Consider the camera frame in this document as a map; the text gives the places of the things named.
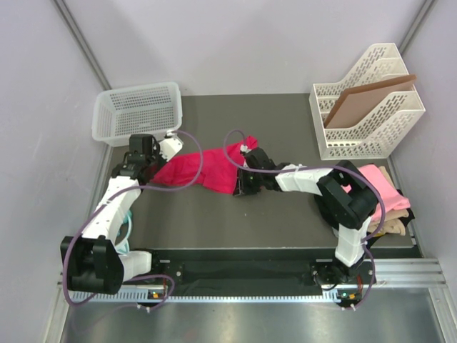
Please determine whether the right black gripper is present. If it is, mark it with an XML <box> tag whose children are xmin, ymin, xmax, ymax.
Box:
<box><xmin>233</xmin><ymin>165</ymin><xmax>264</xmax><ymax>197</ymax></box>

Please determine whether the red t shirt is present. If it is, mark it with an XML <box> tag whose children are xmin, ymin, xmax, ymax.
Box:
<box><xmin>151</xmin><ymin>148</ymin><xmax>237</xmax><ymax>194</ymax></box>

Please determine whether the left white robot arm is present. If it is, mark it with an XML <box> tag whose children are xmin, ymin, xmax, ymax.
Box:
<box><xmin>60</xmin><ymin>134</ymin><xmax>164</xmax><ymax>294</ymax></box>

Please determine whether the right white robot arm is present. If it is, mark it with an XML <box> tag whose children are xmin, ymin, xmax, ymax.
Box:
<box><xmin>233</xmin><ymin>144</ymin><xmax>381</xmax><ymax>283</ymax></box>

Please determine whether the white perforated plastic basket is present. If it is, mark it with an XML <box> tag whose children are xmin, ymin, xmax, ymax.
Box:
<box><xmin>91</xmin><ymin>81</ymin><xmax>183</xmax><ymax>147</ymax></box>

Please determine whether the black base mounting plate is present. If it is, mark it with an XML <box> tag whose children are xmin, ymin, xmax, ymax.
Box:
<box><xmin>121</xmin><ymin>248</ymin><xmax>374</xmax><ymax>297</ymax></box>

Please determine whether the teal and white hanger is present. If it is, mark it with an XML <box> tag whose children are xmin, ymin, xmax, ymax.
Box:
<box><xmin>115</xmin><ymin>210</ymin><xmax>133</xmax><ymax>254</ymax></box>

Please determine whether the brown cardboard sheet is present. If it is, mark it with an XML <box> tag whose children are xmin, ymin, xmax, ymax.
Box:
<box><xmin>323</xmin><ymin>74</ymin><xmax>417</xmax><ymax>129</ymax></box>

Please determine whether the cream perforated file organizer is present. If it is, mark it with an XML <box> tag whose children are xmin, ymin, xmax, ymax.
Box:
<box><xmin>309</xmin><ymin>43</ymin><xmax>426</xmax><ymax>160</ymax></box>

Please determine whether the pink folded t shirt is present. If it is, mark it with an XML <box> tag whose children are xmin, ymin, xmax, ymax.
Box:
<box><xmin>358</xmin><ymin>164</ymin><xmax>411</xmax><ymax>221</ymax></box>

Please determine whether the beige folded t shirt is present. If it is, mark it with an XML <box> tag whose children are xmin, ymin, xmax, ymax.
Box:
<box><xmin>360</xmin><ymin>164</ymin><xmax>411</xmax><ymax>236</ymax></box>

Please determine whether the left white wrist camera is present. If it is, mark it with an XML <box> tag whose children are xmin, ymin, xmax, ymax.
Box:
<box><xmin>159</xmin><ymin>131</ymin><xmax>184</xmax><ymax>162</ymax></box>

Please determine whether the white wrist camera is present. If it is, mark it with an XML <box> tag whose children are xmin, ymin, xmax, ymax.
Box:
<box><xmin>240</xmin><ymin>144</ymin><xmax>251</xmax><ymax>167</ymax></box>
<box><xmin>159</xmin><ymin>131</ymin><xmax>184</xmax><ymax>162</ymax></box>

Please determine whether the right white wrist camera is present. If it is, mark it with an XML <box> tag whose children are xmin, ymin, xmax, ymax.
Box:
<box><xmin>240</xmin><ymin>144</ymin><xmax>251</xmax><ymax>167</ymax></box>

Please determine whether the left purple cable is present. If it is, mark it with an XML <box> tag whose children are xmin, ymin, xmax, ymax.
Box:
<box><xmin>62</xmin><ymin>129</ymin><xmax>204</xmax><ymax>307</ymax></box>

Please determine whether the purple cable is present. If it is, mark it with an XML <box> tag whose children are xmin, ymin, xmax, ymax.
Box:
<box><xmin>62</xmin><ymin>129</ymin><xmax>204</xmax><ymax>307</ymax></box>
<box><xmin>223</xmin><ymin>129</ymin><xmax>386</xmax><ymax>308</ymax></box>

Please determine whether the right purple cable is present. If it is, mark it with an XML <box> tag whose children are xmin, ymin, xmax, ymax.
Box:
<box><xmin>223</xmin><ymin>129</ymin><xmax>386</xmax><ymax>308</ymax></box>

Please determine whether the white slotted cable duct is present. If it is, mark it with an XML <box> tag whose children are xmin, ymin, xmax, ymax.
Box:
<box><xmin>71</xmin><ymin>287</ymin><xmax>361</xmax><ymax>304</ymax></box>

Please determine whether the aluminium frame rail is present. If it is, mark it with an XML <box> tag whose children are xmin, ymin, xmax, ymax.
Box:
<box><xmin>56</xmin><ymin>259</ymin><xmax>447</xmax><ymax>287</ymax></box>

